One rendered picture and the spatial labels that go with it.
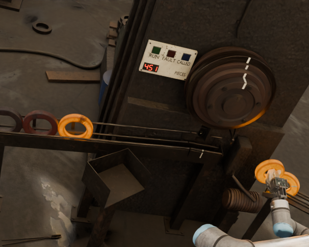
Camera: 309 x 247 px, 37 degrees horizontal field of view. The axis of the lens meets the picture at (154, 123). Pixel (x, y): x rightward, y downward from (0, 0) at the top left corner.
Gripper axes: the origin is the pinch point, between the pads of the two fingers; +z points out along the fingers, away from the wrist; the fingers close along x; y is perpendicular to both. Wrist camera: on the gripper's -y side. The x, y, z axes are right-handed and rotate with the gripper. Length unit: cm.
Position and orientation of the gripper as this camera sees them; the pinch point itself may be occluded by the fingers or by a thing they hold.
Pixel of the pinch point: (271, 169)
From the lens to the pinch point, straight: 257.0
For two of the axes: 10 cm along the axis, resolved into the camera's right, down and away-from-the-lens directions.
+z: 0.1, -8.3, 5.6
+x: -9.5, -1.9, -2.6
